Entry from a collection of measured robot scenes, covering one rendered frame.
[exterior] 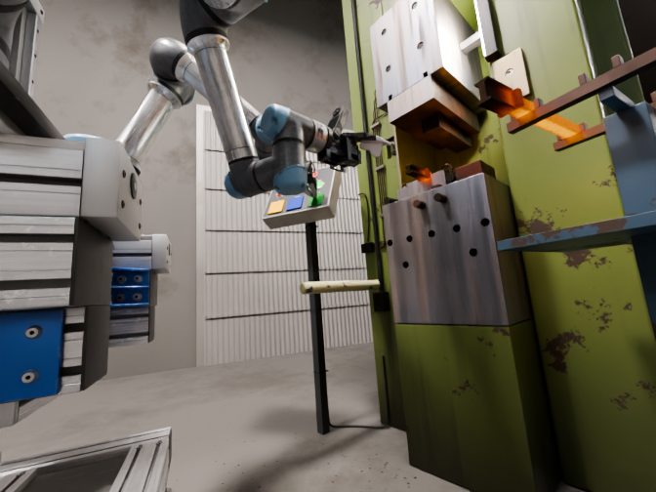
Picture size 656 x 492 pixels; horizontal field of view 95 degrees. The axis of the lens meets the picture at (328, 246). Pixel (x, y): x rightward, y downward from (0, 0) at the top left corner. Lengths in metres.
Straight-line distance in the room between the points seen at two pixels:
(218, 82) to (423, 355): 0.98
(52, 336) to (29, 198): 0.14
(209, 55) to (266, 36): 3.99
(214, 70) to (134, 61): 3.49
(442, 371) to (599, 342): 0.43
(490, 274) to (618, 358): 0.38
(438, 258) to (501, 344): 0.30
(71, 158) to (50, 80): 3.81
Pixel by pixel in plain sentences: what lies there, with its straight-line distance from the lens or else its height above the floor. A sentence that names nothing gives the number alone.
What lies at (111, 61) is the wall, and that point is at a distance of 4.29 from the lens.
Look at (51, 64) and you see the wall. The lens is 4.32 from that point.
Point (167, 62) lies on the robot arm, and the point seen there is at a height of 1.30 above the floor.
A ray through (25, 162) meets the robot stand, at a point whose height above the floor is 0.74.
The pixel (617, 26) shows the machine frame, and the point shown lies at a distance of 1.83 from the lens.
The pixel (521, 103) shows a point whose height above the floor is 0.92.
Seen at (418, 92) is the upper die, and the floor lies 1.32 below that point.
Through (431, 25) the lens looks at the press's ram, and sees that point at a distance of 1.44.
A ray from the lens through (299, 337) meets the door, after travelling 3.47.
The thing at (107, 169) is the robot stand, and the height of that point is 0.74.
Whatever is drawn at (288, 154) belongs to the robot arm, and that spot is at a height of 0.89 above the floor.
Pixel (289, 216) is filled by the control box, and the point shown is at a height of 0.95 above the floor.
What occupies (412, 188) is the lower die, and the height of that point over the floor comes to 0.96.
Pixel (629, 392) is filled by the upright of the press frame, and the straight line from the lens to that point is 1.17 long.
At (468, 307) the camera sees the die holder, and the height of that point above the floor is 0.52.
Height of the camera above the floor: 0.59
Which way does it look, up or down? 9 degrees up
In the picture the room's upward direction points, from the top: 4 degrees counter-clockwise
